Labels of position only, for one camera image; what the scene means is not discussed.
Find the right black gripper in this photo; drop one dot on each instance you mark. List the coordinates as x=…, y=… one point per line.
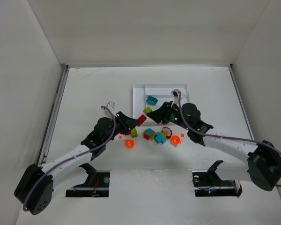
x=167, y=112

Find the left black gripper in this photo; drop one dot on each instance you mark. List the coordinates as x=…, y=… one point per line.
x=122, y=120

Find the green square lego brick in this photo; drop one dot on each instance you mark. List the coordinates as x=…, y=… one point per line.
x=134, y=133

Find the red slope lego brick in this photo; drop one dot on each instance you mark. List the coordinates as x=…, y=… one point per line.
x=141, y=120

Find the teal rounded lego brick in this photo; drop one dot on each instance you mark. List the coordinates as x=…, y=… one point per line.
x=151, y=100

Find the small green lego brick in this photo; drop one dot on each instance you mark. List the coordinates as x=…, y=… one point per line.
x=147, y=110

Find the teal square lego brick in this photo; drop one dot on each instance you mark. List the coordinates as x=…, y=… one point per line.
x=149, y=132

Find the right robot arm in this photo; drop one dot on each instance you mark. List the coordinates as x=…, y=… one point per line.
x=260, y=161

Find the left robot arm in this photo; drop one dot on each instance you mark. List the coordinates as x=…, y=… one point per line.
x=35, y=188

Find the orange round lego left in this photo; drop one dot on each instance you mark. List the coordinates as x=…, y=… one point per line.
x=129, y=143

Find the orange round lego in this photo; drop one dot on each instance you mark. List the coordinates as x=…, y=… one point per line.
x=175, y=140
x=129, y=143

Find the white compartment tray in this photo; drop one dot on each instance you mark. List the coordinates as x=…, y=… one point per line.
x=162, y=92

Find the red flower lego brick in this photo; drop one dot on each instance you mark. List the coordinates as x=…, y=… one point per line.
x=167, y=132

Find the teal stepped lego brick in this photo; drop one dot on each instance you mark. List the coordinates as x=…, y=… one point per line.
x=159, y=138

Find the orange round lego right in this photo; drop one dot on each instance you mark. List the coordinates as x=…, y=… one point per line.
x=175, y=140

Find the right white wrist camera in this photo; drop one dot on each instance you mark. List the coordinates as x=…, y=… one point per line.
x=175, y=93

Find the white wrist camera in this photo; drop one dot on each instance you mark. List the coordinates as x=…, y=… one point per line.
x=109, y=108
x=175, y=93

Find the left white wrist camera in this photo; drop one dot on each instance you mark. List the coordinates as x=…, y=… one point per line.
x=109, y=108

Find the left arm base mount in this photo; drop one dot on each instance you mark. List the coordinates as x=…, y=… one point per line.
x=96, y=184

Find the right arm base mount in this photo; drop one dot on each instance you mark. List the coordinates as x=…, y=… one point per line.
x=208, y=184

